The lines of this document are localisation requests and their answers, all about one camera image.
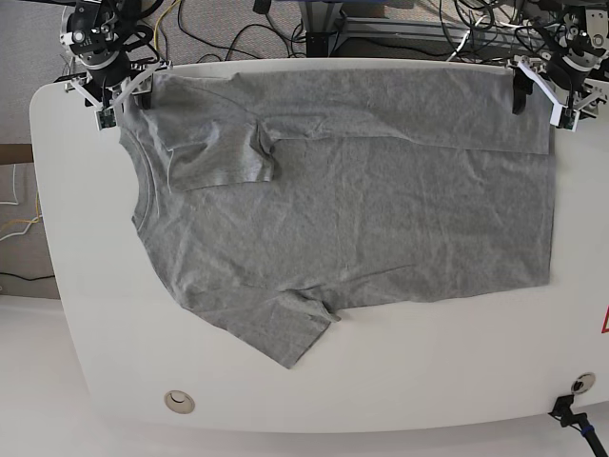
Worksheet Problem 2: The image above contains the round silver table grommet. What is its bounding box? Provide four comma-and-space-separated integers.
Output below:
571, 372, 596, 395

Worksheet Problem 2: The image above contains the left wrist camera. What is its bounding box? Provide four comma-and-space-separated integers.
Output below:
550, 103, 580, 131

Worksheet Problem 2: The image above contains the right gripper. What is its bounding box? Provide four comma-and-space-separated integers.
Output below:
62, 50, 172, 110

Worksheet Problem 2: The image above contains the aluminium frame rail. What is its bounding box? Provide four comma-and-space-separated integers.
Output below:
333, 17, 519, 48

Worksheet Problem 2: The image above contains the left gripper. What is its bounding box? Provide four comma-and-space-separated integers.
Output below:
507, 50, 608, 114

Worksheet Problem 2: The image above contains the black clamp with cable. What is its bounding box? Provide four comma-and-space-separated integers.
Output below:
548, 394, 608, 457

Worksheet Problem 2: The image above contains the black table leg post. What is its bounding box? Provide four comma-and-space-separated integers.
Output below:
300, 1, 342, 58

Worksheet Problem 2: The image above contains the yellow cable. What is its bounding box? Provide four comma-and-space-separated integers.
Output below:
153, 0, 184, 63

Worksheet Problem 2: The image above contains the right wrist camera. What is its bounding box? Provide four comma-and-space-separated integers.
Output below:
95, 108, 117, 131

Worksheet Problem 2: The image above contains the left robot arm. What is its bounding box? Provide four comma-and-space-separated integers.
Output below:
508, 1, 608, 130

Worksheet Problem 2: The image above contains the grey T-shirt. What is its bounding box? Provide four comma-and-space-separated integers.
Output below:
120, 68, 556, 368

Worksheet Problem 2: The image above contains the red warning sticker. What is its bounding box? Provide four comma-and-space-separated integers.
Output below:
601, 307, 609, 334

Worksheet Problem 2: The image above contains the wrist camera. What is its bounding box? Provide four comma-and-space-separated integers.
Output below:
550, 103, 580, 131
95, 108, 117, 131

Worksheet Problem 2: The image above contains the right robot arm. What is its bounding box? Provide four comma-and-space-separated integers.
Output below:
59, 1, 163, 114

